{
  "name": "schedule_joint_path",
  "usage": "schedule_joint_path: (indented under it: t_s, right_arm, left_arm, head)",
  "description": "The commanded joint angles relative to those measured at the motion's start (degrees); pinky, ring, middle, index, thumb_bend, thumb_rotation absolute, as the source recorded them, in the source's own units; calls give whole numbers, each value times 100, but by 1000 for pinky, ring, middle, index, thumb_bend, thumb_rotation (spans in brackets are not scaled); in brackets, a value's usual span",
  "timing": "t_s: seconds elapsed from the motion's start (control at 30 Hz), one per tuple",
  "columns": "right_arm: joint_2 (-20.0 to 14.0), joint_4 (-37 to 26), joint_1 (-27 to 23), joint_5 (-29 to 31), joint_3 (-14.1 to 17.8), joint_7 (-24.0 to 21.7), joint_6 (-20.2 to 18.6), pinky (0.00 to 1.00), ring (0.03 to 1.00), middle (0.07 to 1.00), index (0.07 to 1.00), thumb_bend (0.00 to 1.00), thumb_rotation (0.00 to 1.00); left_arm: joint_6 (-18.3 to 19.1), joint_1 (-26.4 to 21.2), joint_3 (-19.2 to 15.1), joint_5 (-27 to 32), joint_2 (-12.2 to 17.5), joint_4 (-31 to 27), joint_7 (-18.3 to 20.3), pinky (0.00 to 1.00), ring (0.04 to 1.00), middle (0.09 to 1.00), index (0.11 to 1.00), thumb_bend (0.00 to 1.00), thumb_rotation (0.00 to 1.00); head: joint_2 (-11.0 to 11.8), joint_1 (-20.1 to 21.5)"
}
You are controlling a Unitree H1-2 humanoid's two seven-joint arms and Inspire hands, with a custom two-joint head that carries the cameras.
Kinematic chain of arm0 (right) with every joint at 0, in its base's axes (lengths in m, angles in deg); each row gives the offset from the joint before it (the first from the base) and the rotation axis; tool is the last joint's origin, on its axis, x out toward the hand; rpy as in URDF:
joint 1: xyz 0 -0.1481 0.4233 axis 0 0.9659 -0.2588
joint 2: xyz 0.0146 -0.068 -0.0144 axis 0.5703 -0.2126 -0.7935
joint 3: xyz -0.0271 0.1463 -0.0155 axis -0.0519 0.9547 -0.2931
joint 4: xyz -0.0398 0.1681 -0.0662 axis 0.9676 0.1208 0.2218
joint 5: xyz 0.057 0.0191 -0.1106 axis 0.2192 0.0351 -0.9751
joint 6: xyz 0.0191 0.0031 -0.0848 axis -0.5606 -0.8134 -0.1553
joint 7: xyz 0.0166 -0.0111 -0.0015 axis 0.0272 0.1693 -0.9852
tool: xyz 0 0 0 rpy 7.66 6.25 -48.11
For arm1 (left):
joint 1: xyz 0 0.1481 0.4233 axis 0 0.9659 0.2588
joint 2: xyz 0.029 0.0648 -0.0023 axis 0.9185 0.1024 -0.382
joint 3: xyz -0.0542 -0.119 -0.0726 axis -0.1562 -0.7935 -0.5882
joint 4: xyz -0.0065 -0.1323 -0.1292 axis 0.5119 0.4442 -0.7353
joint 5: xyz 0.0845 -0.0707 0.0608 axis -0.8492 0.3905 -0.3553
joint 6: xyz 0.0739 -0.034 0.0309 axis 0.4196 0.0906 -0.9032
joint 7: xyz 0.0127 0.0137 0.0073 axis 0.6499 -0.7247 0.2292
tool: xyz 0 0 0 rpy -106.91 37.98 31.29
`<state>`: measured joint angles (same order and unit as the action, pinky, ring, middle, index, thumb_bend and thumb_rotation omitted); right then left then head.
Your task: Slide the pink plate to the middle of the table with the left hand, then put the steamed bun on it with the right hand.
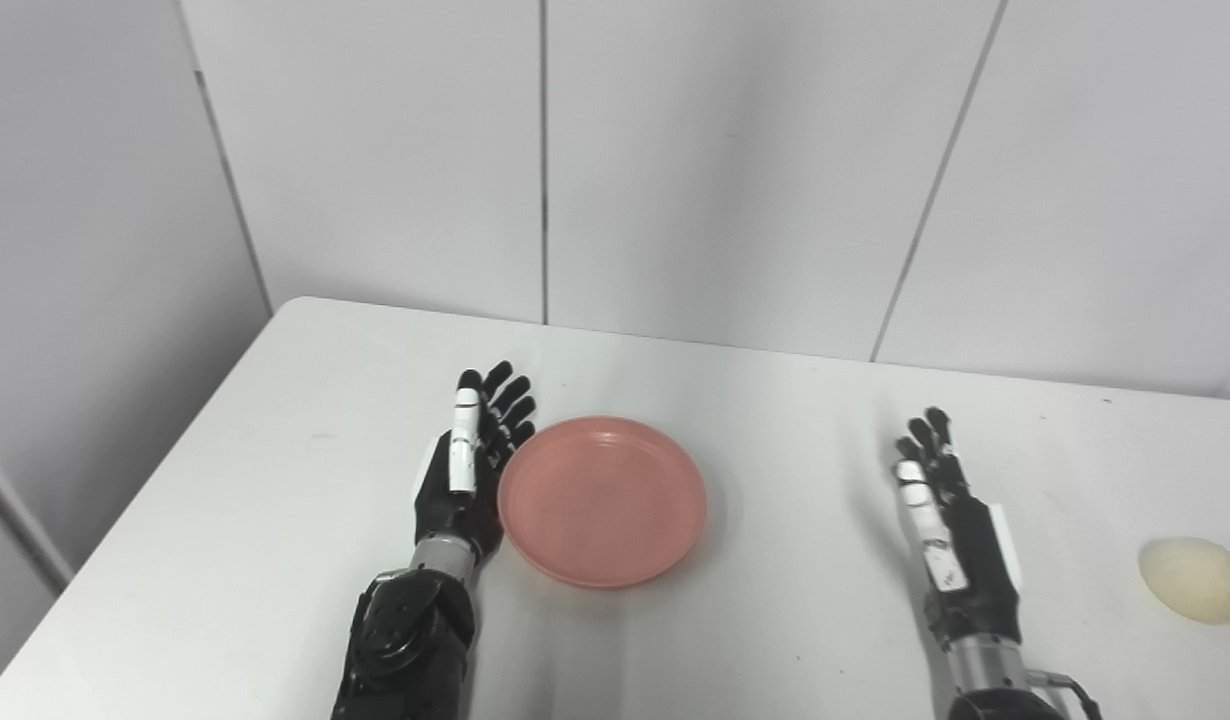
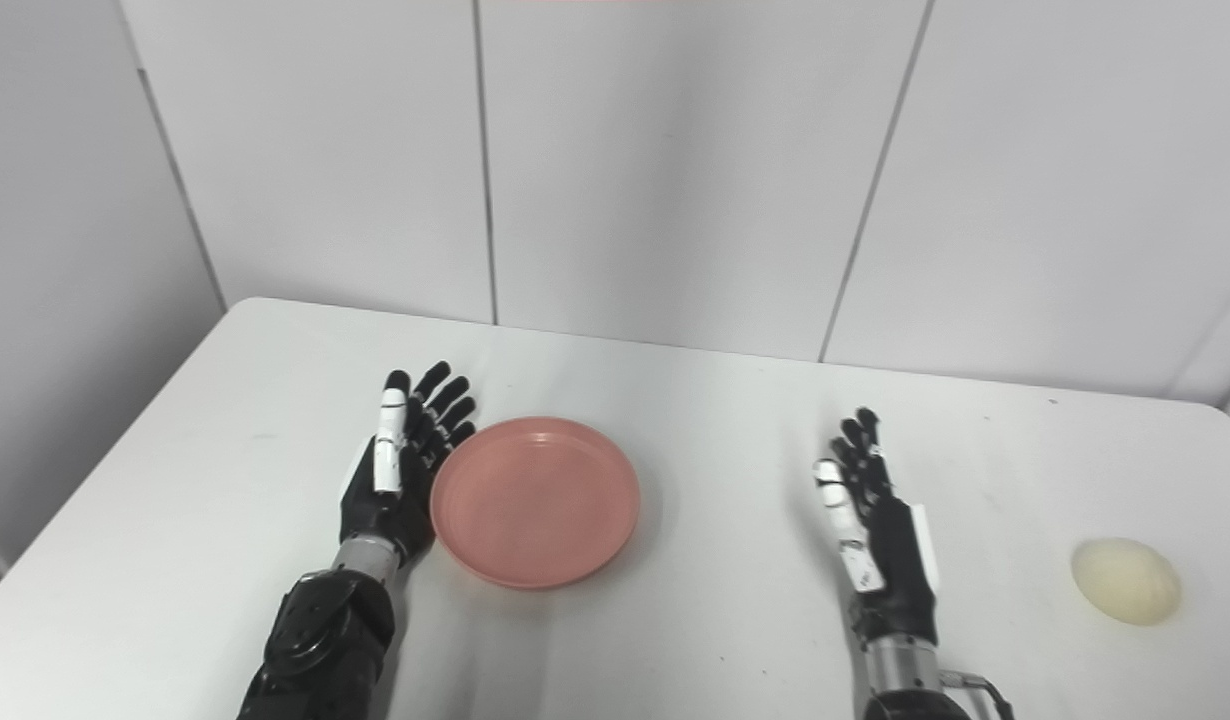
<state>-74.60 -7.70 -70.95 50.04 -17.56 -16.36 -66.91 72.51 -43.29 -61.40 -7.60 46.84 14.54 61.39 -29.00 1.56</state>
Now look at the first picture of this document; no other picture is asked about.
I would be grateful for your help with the pink round plate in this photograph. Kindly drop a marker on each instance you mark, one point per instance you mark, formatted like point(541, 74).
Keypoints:
point(600, 500)

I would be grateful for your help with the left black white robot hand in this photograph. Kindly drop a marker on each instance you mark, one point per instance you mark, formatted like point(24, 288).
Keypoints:
point(450, 510)

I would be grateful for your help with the cream steamed bun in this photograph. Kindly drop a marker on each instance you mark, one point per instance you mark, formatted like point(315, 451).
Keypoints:
point(1197, 580)

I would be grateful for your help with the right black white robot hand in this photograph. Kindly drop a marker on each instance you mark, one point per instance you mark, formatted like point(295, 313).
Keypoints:
point(980, 570)

